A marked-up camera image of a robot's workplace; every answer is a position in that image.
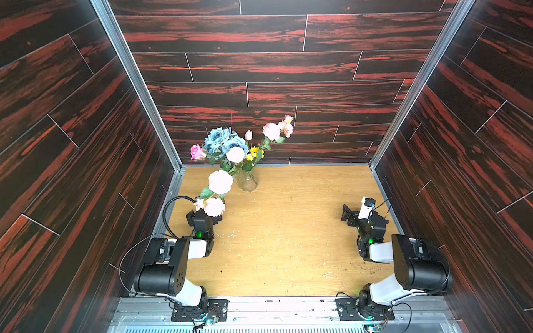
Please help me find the pale pink peony stem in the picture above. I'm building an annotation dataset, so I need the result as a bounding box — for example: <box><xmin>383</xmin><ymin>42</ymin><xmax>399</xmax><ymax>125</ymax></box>
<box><xmin>194</xmin><ymin>170</ymin><xmax>233</xmax><ymax>217</ymax></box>

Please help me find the pink peony spray stem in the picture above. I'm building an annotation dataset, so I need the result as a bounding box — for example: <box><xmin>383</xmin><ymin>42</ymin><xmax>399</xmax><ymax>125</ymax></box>
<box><xmin>260</xmin><ymin>115</ymin><xmax>294</xmax><ymax>150</ymax></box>

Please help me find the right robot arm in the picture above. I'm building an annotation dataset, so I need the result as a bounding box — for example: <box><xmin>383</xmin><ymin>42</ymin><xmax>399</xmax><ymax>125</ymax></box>
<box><xmin>341</xmin><ymin>197</ymin><xmax>452</xmax><ymax>318</ymax></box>

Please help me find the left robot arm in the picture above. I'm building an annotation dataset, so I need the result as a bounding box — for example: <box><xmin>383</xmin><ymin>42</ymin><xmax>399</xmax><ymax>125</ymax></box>
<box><xmin>133</xmin><ymin>210</ymin><xmax>223</xmax><ymax>312</ymax></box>

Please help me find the clear glass vase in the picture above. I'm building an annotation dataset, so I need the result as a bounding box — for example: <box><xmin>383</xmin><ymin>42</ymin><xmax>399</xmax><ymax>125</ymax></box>
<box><xmin>235</xmin><ymin>169</ymin><xmax>259</xmax><ymax>192</ymax></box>

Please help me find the magenta rose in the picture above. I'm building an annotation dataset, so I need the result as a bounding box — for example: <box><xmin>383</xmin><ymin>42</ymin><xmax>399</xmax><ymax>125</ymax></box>
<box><xmin>190</xmin><ymin>144</ymin><xmax>207</xmax><ymax>161</ymax></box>

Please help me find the white rose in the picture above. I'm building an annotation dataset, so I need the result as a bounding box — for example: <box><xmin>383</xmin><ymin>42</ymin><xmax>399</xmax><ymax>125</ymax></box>
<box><xmin>226</xmin><ymin>147</ymin><xmax>247</xmax><ymax>164</ymax></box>

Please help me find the yellow sunflower large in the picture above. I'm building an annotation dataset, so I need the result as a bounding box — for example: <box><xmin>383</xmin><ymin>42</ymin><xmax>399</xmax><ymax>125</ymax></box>
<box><xmin>250</xmin><ymin>147</ymin><xmax>260</xmax><ymax>158</ymax></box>

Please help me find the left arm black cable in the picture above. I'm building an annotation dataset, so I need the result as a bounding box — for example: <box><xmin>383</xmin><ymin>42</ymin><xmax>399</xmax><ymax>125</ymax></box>
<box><xmin>161</xmin><ymin>195</ymin><xmax>197</xmax><ymax>239</ymax></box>

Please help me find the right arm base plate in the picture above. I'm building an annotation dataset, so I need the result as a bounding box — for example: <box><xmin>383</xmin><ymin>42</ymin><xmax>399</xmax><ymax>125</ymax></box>
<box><xmin>335</xmin><ymin>298</ymin><xmax>395</xmax><ymax>321</ymax></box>

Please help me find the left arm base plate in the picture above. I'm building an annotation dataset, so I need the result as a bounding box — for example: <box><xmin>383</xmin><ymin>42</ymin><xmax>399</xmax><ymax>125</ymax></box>
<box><xmin>171</xmin><ymin>298</ymin><xmax>229</xmax><ymax>323</ymax></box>

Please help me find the metal front rail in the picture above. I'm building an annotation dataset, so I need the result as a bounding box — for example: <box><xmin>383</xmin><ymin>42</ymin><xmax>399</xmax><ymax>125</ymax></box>
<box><xmin>108</xmin><ymin>296</ymin><xmax>464</xmax><ymax>332</ymax></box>

